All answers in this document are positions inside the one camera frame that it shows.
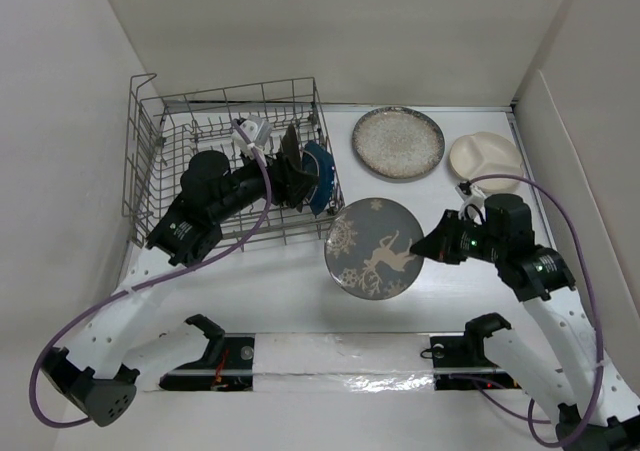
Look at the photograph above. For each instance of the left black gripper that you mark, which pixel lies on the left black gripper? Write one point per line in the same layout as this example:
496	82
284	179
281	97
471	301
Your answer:
276	173

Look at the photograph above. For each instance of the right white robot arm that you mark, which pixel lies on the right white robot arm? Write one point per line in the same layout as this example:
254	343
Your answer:
586	399

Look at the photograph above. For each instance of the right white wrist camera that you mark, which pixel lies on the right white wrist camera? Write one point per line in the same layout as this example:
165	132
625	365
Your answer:
473	199

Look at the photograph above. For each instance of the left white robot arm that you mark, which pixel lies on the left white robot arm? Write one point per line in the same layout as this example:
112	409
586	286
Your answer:
99	370

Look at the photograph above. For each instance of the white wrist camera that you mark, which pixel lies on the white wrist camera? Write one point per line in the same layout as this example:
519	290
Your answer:
251	133
473	199

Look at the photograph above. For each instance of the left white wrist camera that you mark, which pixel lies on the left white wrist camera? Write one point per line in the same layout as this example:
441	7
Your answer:
251	133

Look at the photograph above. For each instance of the grey deer pattern plate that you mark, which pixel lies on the grey deer pattern plate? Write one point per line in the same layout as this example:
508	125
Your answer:
368	249

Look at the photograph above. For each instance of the cream plate brown rim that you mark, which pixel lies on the cream plate brown rim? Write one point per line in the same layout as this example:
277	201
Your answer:
290	147

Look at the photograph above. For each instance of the blue leaf shaped plate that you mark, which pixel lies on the blue leaf shaped plate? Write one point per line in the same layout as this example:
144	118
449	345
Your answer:
322	181

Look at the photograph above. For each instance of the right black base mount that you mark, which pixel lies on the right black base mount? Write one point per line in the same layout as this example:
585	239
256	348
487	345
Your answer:
459	361

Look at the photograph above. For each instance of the cream divided dish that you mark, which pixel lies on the cream divided dish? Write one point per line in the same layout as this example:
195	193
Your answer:
484	153

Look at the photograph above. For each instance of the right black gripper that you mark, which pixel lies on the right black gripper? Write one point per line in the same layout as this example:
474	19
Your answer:
439	244

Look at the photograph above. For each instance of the speckled round plate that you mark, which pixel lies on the speckled round plate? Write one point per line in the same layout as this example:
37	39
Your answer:
398	143

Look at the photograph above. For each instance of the grey wire dish rack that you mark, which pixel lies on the grey wire dish rack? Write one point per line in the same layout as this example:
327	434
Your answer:
165	131

